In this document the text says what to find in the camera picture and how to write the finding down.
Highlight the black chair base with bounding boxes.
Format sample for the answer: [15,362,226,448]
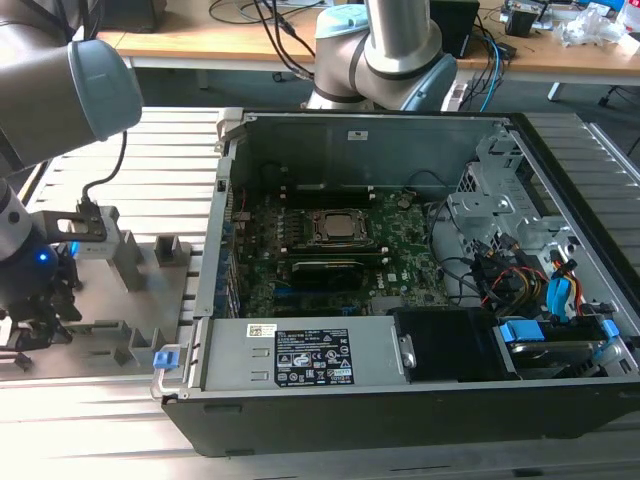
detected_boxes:
[597,84,640,109]

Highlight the silver hard disk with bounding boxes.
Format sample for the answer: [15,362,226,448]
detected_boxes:
[507,339,609,379]

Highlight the black power supply label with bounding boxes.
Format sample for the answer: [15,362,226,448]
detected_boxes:
[274,328,356,387]

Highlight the grey parts rack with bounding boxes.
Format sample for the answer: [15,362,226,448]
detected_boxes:
[0,209,204,384]

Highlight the RAM slot white clips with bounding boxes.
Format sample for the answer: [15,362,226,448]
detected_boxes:
[284,256,391,264]
[280,184,375,193]
[280,245,390,253]
[280,195,375,203]

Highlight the silver metal latch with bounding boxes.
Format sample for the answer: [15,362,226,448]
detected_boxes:
[398,332,417,369]

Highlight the blue flat cable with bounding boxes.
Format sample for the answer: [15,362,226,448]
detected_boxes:
[547,276,575,324]

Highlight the black bag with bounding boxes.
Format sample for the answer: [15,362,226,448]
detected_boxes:
[98,0,161,34]

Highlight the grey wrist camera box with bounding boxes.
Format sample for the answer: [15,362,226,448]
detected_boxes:
[42,202,125,262]

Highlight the clear plastic bag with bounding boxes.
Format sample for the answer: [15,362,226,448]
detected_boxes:
[553,2,624,49]

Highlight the blue disk carrier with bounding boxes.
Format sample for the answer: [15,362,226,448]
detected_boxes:
[494,318,619,374]

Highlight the green motherboard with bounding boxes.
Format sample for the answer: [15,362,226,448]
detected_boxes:
[232,192,451,319]

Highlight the black graphics card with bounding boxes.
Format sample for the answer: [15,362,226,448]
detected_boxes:
[289,258,369,292]

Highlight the white power strip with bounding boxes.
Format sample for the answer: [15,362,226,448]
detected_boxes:
[439,79,469,112]

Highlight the silver power supply unit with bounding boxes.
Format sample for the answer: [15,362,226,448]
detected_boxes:
[199,315,404,394]

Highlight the small black device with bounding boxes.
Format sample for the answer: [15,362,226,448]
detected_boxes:
[503,3,544,37]

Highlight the black box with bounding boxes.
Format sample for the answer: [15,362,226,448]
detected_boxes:
[428,0,482,59]

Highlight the silver CPU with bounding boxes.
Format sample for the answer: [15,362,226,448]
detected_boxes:
[324,213,364,237]

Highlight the black plastic shroud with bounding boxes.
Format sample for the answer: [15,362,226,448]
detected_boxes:
[387,308,506,384]

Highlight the metal CPU socket cover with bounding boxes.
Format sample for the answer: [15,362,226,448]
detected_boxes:
[311,208,375,246]

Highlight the blue plastic latch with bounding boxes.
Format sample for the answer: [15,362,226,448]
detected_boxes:
[153,349,181,372]

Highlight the open black PC case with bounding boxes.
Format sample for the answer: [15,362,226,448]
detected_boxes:
[149,107,640,459]

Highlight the light wooden desk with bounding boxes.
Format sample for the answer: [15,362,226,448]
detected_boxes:
[97,0,640,104]

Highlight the silver drive cage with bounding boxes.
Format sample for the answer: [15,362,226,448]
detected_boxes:
[446,127,576,261]

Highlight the black camera cable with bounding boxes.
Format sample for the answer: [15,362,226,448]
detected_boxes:
[79,128,130,209]

